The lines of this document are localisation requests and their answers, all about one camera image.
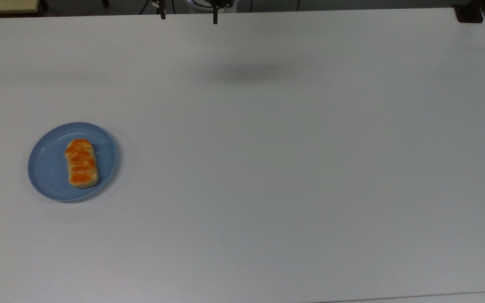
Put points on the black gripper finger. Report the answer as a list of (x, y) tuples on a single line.
[(215, 16), (163, 12)]

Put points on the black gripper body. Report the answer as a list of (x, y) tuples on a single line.
[(222, 3)]

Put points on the orange glazed bread loaf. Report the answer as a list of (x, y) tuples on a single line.
[(81, 163)]

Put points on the yellowish wooden table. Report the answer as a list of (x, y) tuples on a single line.
[(4, 6)]

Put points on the blue round plate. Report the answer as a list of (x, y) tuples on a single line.
[(49, 168)]

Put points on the black table clamp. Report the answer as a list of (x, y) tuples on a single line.
[(469, 12)]

